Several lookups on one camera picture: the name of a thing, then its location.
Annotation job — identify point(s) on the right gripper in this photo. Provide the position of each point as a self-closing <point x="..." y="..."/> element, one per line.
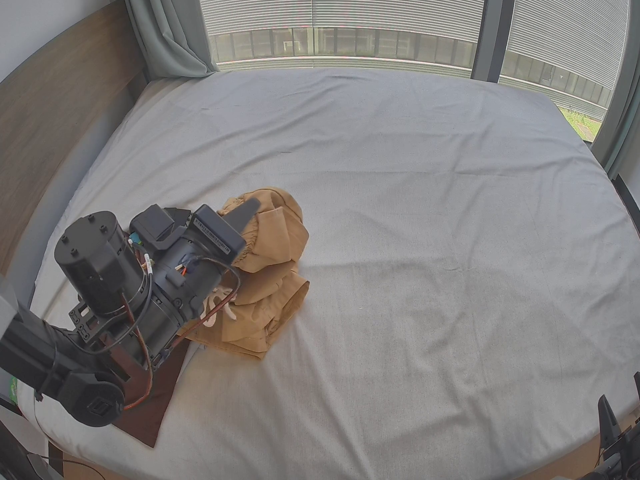
<point x="625" y="460"/>

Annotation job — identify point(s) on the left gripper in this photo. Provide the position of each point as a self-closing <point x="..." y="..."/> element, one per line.
<point x="192" y="280"/>

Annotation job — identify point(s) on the tan shorts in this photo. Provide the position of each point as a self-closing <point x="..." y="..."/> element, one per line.
<point x="270" y="298"/>

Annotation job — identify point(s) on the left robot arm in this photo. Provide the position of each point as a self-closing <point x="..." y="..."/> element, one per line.
<point x="95" y="263"/>

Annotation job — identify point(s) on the grey-green curtain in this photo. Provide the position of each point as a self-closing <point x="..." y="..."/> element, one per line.
<point x="165" y="33"/>

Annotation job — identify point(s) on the brown garment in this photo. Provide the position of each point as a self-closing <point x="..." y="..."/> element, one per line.
<point x="150" y="413"/>

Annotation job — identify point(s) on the window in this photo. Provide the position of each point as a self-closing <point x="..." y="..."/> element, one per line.
<point x="496" y="23"/>

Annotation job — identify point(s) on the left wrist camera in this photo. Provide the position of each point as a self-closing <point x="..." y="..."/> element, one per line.
<point x="152" y="225"/>

